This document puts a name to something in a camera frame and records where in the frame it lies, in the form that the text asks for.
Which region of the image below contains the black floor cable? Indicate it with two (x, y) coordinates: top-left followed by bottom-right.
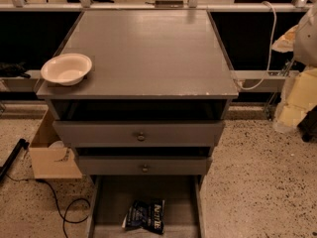
(4, 172), (91, 238)

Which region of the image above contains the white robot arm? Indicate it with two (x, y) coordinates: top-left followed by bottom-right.
(272, 4), (317, 133)

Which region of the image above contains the blue chip bag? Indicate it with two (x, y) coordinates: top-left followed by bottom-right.
(122, 199), (164, 235)

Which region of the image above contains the bottom grey drawer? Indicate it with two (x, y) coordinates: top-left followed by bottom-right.
(85, 176), (206, 238)

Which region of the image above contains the white bowl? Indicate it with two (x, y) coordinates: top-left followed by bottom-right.
(41, 54), (92, 86)

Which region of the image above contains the top grey drawer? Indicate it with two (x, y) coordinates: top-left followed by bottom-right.
(53, 121), (224, 148)

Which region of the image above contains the black cloth on rail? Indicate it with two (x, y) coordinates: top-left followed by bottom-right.
(0, 62), (31, 78)

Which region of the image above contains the grey drawer cabinet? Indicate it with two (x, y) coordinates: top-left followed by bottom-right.
(35, 9), (240, 183)

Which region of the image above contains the black bar on floor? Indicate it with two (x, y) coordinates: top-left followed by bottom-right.
(0, 138), (29, 181)

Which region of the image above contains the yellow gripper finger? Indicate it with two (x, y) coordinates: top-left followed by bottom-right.
(272, 25), (298, 53)
(273, 68), (317, 133)

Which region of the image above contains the middle grey drawer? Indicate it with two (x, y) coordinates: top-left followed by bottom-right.
(76, 147), (212, 176)

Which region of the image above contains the cardboard box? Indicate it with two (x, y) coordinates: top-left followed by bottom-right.
(29, 111), (82, 179)

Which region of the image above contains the white hanging cable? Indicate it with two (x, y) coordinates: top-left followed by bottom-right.
(237, 0), (278, 91)

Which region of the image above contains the grey drawer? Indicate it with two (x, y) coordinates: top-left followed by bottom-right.
(53, 121), (224, 148)
(85, 176), (206, 238)
(76, 147), (212, 176)

